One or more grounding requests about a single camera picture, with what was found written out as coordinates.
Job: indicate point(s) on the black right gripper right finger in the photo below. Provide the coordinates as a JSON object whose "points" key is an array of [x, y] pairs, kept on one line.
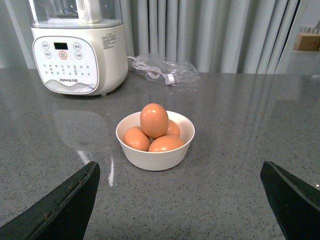
{"points": [[295, 203]]}

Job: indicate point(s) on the grey curtain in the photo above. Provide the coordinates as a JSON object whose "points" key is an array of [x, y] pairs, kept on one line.
{"points": [[217, 36]]}

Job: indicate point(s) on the brown egg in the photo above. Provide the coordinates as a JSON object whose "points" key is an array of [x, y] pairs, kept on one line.
{"points": [[135, 138], [173, 129], [154, 120], [166, 143]]}

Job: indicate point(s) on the clear plastic bag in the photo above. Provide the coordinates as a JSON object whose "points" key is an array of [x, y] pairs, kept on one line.
{"points": [[157, 69]]}

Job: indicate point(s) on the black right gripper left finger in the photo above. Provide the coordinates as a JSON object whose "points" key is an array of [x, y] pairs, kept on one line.
{"points": [[63, 214]]}

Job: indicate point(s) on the white round bowl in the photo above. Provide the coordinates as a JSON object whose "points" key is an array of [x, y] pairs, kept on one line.
{"points": [[156, 161]]}

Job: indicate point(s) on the white Joyoung blender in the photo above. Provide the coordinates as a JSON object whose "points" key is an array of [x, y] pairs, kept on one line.
{"points": [[79, 45]]}

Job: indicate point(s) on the cardboard box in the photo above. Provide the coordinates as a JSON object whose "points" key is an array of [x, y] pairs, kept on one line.
{"points": [[306, 41]]}

